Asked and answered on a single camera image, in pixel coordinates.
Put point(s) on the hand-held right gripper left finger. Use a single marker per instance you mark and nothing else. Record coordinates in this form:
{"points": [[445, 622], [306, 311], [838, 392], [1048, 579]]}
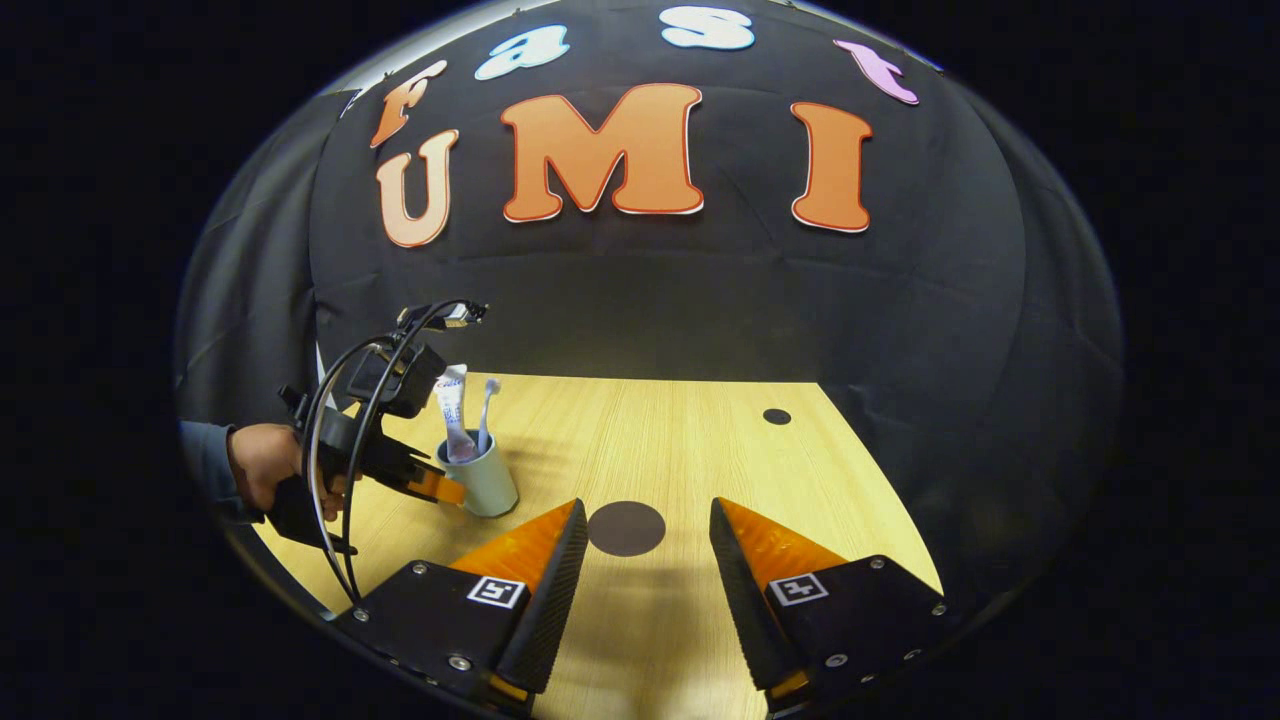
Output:
{"points": [[555, 610]]}

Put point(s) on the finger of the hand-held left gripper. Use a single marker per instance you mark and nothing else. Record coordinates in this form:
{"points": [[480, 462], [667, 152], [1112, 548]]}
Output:
{"points": [[440, 485]]}

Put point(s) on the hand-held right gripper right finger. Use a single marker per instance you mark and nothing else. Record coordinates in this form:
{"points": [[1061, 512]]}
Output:
{"points": [[745, 610]]}

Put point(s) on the white toothpaste tube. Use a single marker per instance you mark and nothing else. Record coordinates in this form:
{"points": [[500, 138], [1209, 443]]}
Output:
{"points": [[455, 410]]}

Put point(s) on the light blue toothbrush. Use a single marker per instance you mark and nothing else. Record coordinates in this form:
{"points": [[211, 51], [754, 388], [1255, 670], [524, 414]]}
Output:
{"points": [[487, 410]]}

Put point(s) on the dark round coaster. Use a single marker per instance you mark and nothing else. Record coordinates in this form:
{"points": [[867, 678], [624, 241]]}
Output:
{"points": [[626, 529]]}

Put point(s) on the wooden desktop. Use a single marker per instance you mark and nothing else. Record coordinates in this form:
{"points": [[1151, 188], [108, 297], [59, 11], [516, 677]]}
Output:
{"points": [[650, 440]]}

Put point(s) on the black backdrop cloth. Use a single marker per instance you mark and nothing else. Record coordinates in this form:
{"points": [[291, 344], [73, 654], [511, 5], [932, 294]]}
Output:
{"points": [[700, 300]]}

